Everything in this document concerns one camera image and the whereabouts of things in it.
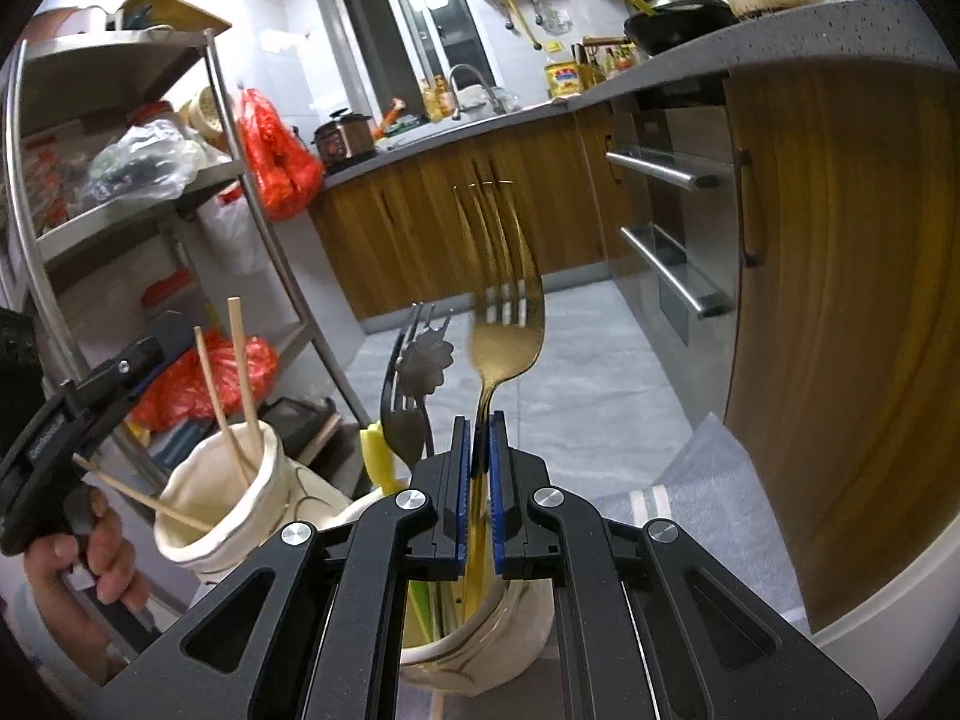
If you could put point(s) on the yellow label oil bottle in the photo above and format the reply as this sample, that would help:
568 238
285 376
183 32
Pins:
564 79

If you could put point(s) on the wooden kitchen cabinets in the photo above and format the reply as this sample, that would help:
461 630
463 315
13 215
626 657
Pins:
825 315

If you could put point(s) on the bamboo basket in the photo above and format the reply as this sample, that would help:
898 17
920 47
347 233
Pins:
202 116

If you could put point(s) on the gold fork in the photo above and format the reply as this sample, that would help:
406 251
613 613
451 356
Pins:
502 360

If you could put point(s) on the clear plastic bag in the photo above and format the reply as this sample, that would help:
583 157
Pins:
142 161

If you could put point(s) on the wooden cutting board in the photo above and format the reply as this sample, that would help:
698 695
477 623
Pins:
176 7

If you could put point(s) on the metal shelf rack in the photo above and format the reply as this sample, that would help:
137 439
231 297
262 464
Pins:
225 112

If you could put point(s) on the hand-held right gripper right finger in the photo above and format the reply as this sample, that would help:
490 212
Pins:
498 495

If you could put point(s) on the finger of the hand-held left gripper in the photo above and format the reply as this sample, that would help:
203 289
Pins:
142 364

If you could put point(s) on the red plastic bag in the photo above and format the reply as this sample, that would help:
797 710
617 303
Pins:
187 390
277 157

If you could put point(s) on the kitchen faucet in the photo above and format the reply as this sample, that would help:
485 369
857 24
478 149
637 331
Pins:
480 90

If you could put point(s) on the yellow plastic spoon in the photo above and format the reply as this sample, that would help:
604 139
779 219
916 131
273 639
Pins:
382 457

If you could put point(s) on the grey kitchen countertop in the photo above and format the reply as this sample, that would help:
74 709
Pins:
787 37

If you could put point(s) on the grey plaid table mat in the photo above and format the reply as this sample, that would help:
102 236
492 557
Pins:
705 480

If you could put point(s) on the seasoning rack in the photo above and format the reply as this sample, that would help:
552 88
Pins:
607 60

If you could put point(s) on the stainless steel built-in oven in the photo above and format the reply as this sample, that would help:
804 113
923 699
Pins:
675 240

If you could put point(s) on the person's left hand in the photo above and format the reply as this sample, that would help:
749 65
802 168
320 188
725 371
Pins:
67 592

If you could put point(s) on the rice cooker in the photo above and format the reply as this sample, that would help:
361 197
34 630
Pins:
343 139

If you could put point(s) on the plastic jar with orange lid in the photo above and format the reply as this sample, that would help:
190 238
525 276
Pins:
169 289

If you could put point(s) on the white plastic bag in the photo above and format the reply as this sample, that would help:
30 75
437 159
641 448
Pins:
232 232

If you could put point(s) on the black wok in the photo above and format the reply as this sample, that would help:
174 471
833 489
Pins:
675 22

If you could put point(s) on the kitchen window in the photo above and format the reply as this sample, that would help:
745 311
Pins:
409 22

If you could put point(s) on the white ceramic utensil holder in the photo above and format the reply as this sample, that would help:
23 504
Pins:
217 540

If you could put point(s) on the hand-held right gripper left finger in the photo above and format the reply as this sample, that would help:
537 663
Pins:
463 495

